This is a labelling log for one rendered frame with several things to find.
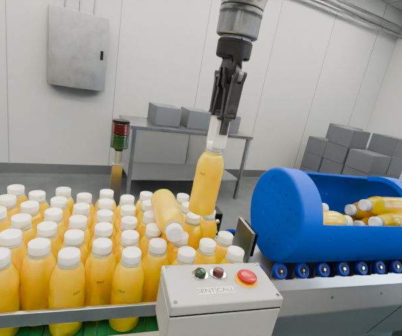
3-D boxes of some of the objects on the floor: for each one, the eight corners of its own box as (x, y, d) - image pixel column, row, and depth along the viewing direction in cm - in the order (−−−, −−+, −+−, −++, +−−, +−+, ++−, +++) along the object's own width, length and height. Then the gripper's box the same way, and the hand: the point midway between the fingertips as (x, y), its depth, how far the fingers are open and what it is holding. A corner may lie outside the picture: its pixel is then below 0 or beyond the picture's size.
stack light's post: (101, 383, 133) (123, 165, 102) (93, 385, 132) (111, 164, 101) (102, 375, 137) (123, 161, 106) (93, 377, 135) (111, 161, 105)
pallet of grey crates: (385, 215, 435) (415, 141, 402) (352, 218, 399) (382, 137, 366) (324, 186, 537) (344, 125, 504) (293, 186, 501) (312, 120, 468)
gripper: (271, 39, 53) (243, 159, 60) (236, 46, 68) (218, 141, 75) (235, 30, 51) (211, 155, 57) (207, 39, 66) (191, 137, 72)
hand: (217, 133), depth 65 cm, fingers closed on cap, 4 cm apart
